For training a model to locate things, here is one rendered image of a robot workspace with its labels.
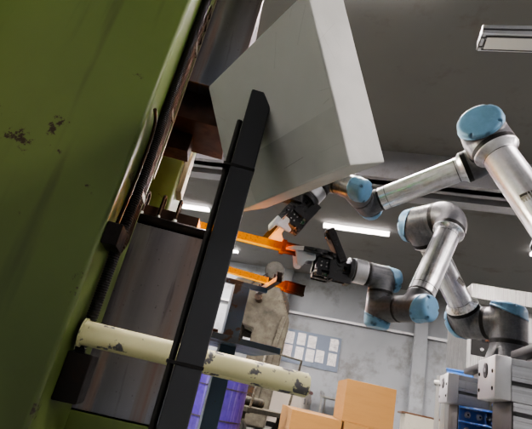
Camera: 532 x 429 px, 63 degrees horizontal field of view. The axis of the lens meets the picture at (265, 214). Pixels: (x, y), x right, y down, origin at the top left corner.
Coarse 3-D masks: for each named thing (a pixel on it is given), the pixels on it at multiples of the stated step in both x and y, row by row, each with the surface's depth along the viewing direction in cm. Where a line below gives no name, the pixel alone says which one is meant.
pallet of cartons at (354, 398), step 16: (352, 384) 381; (368, 384) 380; (336, 400) 425; (352, 400) 376; (368, 400) 375; (384, 400) 375; (288, 416) 404; (304, 416) 369; (320, 416) 369; (336, 416) 404; (352, 416) 371; (368, 416) 371; (384, 416) 370
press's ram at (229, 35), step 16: (224, 0) 139; (240, 0) 140; (256, 0) 141; (224, 16) 137; (240, 16) 138; (256, 16) 139; (208, 32) 134; (224, 32) 135; (240, 32) 136; (256, 32) 154; (208, 48) 132; (224, 48) 133; (240, 48) 134; (208, 64) 130; (224, 64) 131; (192, 80) 127; (208, 80) 128
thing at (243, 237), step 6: (204, 222) 129; (204, 228) 129; (240, 234) 130; (246, 234) 130; (252, 234) 130; (240, 240) 131; (246, 240) 130; (252, 240) 130; (258, 240) 130; (264, 240) 130; (270, 240) 131; (276, 240) 131; (264, 246) 132; (270, 246) 131; (276, 246) 130; (282, 246) 130; (288, 246) 132; (282, 252) 132; (288, 252) 131; (294, 252) 131
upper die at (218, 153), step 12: (192, 96) 131; (204, 96) 131; (180, 108) 129; (192, 108) 129; (204, 108) 130; (180, 120) 130; (192, 120) 128; (204, 120) 129; (192, 132) 135; (204, 132) 133; (216, 132) 132; (192, 144) 142; (204, 144) 140; (216, 144) 138; (216, 156) 146
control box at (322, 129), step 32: (320, 0) 68; (288, 32) 71; (320, 32) 66; (256, 64) 79; (288, 64) 72; (320, 64) 66; (352, 64) 69; (224, 96) 89; (288, 96) 73; (320, 96) 67; (352, 96) 67; (224, 128) 91; (288, 128) 74; (320, 128) 68; (352, 128) 66; (256, 160) 83; (288, 160) 75; (320, 160) 69; (352, 160) 64; (256, 192) 84; (288, 192) 79
